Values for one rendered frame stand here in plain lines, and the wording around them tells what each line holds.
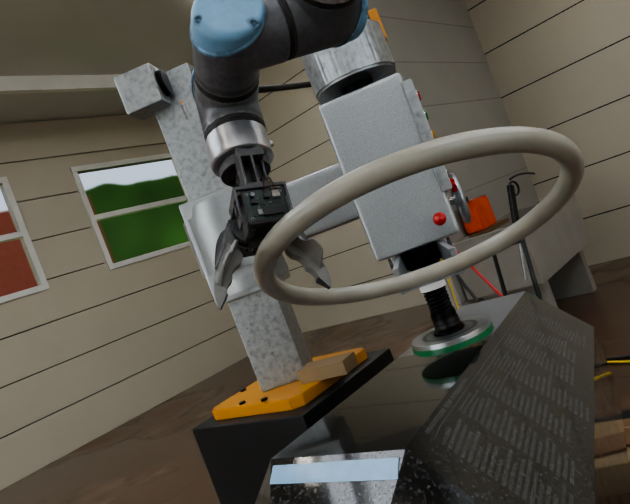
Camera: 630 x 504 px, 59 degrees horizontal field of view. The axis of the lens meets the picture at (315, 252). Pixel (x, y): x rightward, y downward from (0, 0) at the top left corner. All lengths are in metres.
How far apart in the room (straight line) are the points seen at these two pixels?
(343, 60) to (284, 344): 1.13
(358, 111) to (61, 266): 6.43
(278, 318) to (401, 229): 0.86
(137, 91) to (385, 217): 1.16
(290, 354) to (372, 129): 1.04
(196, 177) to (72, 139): 6.13
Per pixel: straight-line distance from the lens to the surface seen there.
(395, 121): 1.41
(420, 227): 1.40
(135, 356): 7.76
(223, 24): 0.72
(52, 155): 8.04
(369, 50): 1.44
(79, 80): 7.15
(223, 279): 0.72
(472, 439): 1.18
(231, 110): 0.80
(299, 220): 0.65
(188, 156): 2.19
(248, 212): 0.71
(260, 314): 2.14
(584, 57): 6.28
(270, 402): 2.03
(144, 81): 2.20
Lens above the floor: 1.24
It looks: 1 degrees down
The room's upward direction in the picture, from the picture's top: 21 degrees counter-clockwise
